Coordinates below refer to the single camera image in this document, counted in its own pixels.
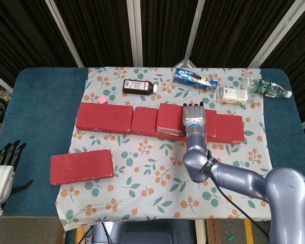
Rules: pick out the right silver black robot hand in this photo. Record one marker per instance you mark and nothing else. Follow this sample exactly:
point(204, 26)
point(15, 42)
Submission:
point(194, 114)

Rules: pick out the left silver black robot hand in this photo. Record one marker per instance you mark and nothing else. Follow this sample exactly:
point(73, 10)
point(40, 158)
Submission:
point(0, 183)

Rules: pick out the red block with worn end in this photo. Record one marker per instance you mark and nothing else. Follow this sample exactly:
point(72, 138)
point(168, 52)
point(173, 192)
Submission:
point(170, 117)

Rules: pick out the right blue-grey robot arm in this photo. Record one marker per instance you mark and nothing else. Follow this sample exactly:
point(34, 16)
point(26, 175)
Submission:
point(244, 178)

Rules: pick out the blue toothpaste box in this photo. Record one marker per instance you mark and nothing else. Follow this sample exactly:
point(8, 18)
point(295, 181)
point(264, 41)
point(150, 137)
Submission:
point(188, 77)

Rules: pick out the red block with chipped corner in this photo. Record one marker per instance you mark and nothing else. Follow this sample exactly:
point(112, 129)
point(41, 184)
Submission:
point(230, 128)

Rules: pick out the clear bottle with white label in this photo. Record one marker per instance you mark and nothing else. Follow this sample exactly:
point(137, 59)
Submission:
point(231, 95)

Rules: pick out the brown medicine bottle white cap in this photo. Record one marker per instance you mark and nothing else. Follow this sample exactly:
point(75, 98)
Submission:
point(138, 87)

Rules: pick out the clear bottle with green label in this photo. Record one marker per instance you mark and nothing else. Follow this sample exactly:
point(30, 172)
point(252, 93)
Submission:
point(264, 86)

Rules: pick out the floral fruit print tablecloth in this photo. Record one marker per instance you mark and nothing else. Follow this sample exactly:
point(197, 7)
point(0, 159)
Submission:
point(152, 178)

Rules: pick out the teal table cover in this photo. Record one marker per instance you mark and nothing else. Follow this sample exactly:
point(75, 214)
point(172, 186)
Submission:
point(40, 101)

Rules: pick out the small pink cube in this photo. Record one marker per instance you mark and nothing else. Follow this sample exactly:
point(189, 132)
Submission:
point(102, 99)

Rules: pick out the dark pleated backdrop curtain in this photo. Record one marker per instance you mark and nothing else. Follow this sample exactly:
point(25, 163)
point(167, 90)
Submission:
point(104, 30)

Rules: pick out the blue-grey robot torso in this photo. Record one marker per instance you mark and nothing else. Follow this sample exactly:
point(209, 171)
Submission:
point(147, 232)

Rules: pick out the white metal frame post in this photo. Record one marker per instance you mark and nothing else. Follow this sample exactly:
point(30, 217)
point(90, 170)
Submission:
point(65, 33)
point(194, 30)
point(135, 33)
point(273, 33)

